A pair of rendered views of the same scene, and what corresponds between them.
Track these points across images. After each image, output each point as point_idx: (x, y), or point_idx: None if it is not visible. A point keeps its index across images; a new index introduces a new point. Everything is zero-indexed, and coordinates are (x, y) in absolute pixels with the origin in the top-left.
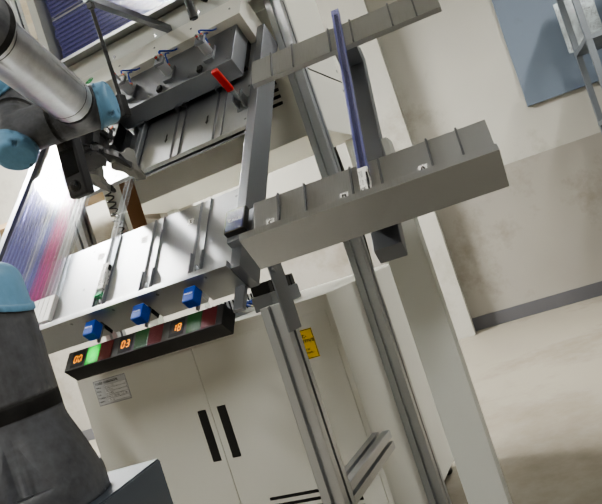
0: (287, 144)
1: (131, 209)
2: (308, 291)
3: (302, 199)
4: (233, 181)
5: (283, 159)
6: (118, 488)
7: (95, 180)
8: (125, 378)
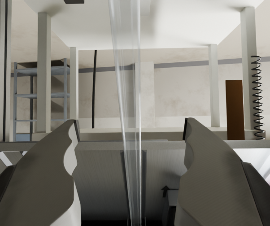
0: None
1: (239, 129)
2: (102, 21)
3: None
4: (154, 128)
5: (108, 129)
6: None
7: (215, 177)
8: None
